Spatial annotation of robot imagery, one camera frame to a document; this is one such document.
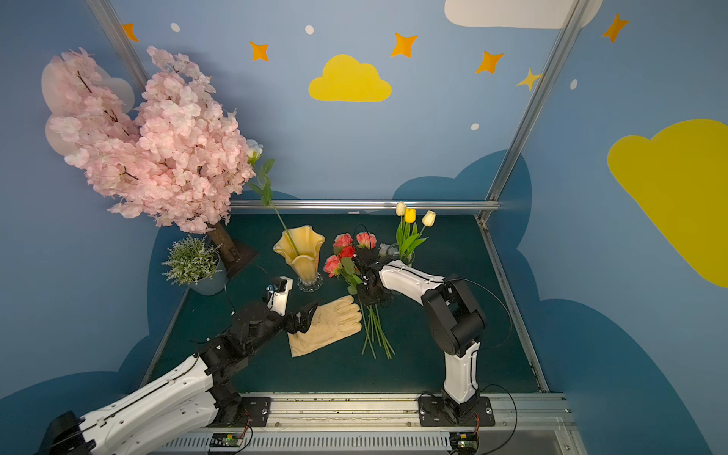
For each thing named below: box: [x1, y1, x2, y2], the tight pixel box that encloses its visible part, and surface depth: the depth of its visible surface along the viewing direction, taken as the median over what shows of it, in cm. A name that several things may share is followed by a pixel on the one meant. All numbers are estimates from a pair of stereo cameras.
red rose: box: [339, 245, 354, 259], surface depth 106 cm
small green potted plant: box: [161, 235, 228, 296], surface depth 88 cm
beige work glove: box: [287, 294, 364, 358], surface depth 90 cm
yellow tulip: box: [403, 207, 418, 257], surface depth 84 cm
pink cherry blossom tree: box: [46, 46, 253, 266], surface depth 63 cm
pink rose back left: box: [332, 233, 353, 248], surface depth 110 cm
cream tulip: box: [396, 200, 407, 252], surface depth 88 cm
